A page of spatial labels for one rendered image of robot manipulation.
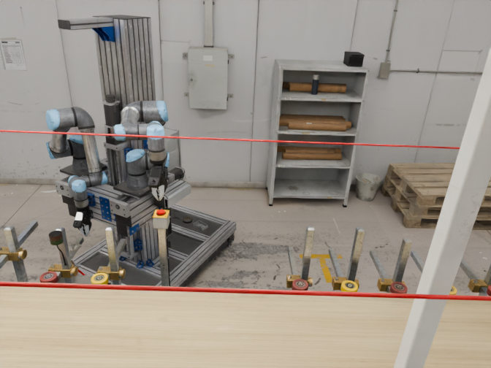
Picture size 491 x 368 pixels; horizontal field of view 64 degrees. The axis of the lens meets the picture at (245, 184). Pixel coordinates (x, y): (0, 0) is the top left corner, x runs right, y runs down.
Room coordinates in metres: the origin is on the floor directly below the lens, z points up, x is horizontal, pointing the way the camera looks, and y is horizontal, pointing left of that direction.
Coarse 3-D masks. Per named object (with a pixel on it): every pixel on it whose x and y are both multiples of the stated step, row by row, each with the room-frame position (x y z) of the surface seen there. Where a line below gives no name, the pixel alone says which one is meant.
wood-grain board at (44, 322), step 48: (0, 288) 1.43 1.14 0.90; (48, 288) 1.44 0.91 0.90; (240, 288) 1.51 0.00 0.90; (0, 336) 1.15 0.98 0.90; (48, 336) 1.17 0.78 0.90; (96, 336) 1.18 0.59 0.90; (144, 336) 1.19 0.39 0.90; (192, 336) 1.20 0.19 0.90; (240, 336) 1.21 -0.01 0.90; (288, 336) 1.22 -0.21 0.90; (336, 336) 1.24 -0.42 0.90; (384, 336) 1.25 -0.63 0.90; (480, 336) 1.27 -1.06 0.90
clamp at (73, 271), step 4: (56, 264) 1.66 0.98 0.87; (60, 264) 1.66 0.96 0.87; (72, 264) 1.67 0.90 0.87; (52, 268) 1.63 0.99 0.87; (56, 268) 1.63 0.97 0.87; (60, 268) 1.63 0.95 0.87; (72, 268) 1.64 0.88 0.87; (76, 268) 1.65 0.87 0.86; (64, 272) 1.62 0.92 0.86; (68, 272) 1.62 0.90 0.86; (72, 272) 1.62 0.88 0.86; (76, 272) 1.64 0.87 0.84; (64, 276) 1.62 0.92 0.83; (68, 276) 1.62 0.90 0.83
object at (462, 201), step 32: (480, 96) 0.71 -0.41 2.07; (480, 128) 0.68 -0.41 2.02; (480, 160) 0.68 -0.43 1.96; (448, 192) 0.72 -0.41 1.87; (480, 192) 0.68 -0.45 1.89; (448, 224) 0.69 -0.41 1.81; (448, 256) 0.68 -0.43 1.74; (448, 288) 0.68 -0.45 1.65; (416, 320) 0.69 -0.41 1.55; (416, 352) 0.68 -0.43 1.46
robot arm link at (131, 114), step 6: (132, 102) 2.12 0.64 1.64; (138, 102) 2.12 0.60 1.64; (126, 108) 2.04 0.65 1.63; (132, 108) 2.04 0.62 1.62; (138, 108) 2.08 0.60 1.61; (126, 114) 1.93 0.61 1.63; (132, 114) 1.95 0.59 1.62; (138, 114) 2.05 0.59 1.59; (126, 120) 1.81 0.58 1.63; (132, 120) 1.83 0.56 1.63; (138, 120) 2.09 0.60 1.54; (120, 126) 1.72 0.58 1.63; (126, 126) 1.73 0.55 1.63; (132, 126) 1.73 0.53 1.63; (138, 126) 1.74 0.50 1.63; (120, 132) 1.70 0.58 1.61; (126, 132) 1.71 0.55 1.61; (132, 132) 1.71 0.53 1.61; (138, 132) 1.72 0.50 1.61; (120, 138) 1.70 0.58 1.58; (126, 138) 1.71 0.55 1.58; (132, 138) 1.72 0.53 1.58; (138, 138) 1.72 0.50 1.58
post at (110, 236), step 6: (108, 228) 1.64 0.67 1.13; (114, 228) 1.67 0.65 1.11; (108, 234) 1.63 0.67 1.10; (114, 234) 1.65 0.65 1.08; (108, 240) 1.63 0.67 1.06; (114, 240) 1.64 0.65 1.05; (108, 246) 1.63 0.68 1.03; (114, 246) 1.63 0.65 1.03; (108, 252) 1.63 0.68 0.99; (114, 252) 1.63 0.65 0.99; (114, 258) 1.63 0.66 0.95; (114, 264) 1.63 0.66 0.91; (114, 270) 1.63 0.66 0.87; (114, 282) 1.63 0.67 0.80; (120, 282) 1.65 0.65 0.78
